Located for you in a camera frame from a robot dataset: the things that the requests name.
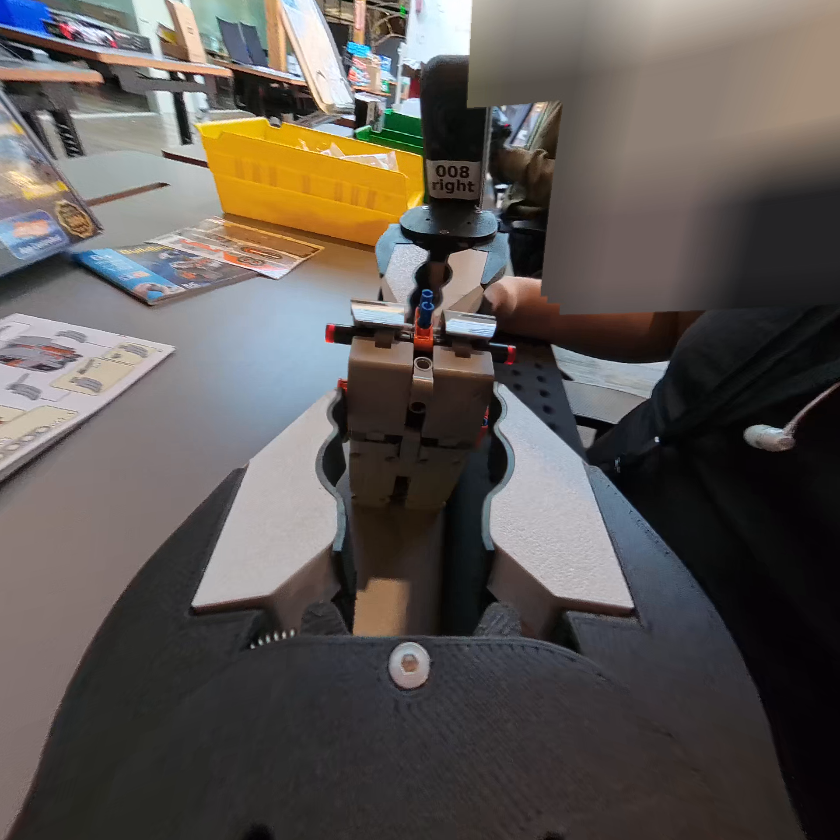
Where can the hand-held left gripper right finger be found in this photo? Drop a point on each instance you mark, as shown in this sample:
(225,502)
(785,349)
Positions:
(558,525)

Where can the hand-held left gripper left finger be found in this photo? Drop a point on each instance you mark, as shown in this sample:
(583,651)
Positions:
(275,525)

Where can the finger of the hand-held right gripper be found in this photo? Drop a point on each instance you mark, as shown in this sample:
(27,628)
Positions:
(469,279)
(400,275)

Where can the grey orange toy robot model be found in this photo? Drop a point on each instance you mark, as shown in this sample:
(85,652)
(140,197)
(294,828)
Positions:
(387,387)

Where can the person's right forearm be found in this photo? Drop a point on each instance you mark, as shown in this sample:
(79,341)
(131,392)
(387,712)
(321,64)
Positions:
(623,334)

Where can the grey desk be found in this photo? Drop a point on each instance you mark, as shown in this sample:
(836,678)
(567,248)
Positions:
(197,407)

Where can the person's right hand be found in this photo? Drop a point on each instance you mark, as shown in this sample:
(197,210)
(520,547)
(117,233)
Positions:
(522,305)

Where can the green plastic bin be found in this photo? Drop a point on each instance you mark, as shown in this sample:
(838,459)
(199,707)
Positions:
(394,131)

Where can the clear plastic bags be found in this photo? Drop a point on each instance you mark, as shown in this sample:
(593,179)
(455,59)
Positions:
(367,161)

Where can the black studded plate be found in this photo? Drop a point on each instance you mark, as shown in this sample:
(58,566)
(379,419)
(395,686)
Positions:
(538,387)

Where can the yellow plastic bin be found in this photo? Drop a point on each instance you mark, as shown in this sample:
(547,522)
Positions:
(295,190)

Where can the orange grey sticker sheet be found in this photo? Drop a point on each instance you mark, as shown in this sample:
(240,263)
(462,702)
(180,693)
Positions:
(262,249)

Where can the leaning white board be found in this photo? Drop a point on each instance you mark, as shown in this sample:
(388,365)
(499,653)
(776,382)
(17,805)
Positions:
(321,59)

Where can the person's black shirt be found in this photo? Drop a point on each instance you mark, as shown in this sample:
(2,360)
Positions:
(722,492)

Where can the open white instruction booklet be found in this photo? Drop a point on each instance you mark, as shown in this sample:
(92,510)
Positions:
(65,367)

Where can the blue closed booklet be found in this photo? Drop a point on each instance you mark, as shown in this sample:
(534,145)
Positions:
(131,269)

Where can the long wooden table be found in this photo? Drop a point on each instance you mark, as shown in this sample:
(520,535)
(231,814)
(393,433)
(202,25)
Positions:
(131,59)

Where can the blue toy kit box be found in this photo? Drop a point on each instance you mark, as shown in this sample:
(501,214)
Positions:
(33,197)

